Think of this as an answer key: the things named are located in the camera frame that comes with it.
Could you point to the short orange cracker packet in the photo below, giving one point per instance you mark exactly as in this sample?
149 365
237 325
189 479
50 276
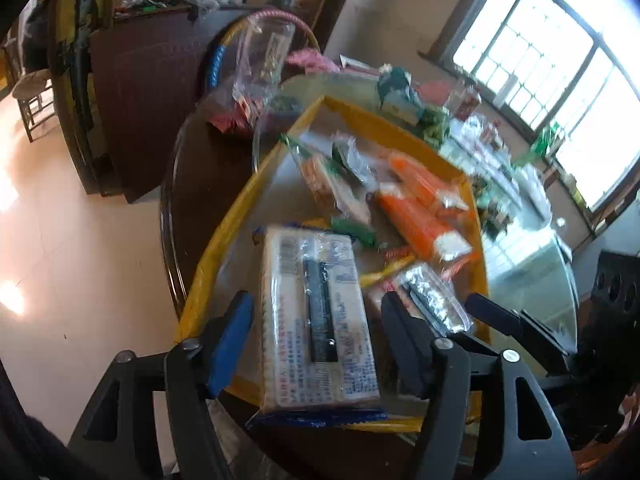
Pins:
420 180

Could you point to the tall clear plastic bag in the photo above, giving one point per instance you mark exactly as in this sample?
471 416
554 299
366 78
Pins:
260 60

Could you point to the green knitted cloth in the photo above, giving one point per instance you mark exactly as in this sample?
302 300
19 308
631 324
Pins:
434 127

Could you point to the green plastic bag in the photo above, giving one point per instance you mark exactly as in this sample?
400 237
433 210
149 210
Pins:
544 142

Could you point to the red snack bag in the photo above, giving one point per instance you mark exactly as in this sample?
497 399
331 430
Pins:
230 117

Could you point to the wooden chair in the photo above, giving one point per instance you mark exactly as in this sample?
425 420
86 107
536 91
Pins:
30 97

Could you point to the dark wooden cabinet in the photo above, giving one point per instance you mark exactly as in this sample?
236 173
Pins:
150 85

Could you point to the green round cracker packet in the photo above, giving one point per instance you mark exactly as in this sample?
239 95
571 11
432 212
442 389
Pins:
320 180

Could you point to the silver round cracker packet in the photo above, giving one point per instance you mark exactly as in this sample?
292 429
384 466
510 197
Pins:
430 295

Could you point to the hula hoop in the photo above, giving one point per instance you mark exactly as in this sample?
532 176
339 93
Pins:
216 60

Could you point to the teal tissue box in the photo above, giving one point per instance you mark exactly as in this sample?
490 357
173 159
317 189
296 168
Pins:
400 106

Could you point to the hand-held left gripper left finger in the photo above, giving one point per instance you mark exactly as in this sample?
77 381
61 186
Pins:
231 342

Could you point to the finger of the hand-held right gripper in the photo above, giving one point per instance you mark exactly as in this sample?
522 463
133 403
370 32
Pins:
505 317

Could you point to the small dark snack packet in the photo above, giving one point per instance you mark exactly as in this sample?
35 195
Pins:
350 160

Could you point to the white biscuit packet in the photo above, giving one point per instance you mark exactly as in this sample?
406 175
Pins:
290 310

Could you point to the yellow tray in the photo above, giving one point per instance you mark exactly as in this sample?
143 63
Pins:
212 270

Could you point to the long orange cracker packet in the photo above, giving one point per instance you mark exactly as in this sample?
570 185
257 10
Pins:
415 225

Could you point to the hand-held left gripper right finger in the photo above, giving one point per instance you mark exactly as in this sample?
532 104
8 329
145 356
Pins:
406 355

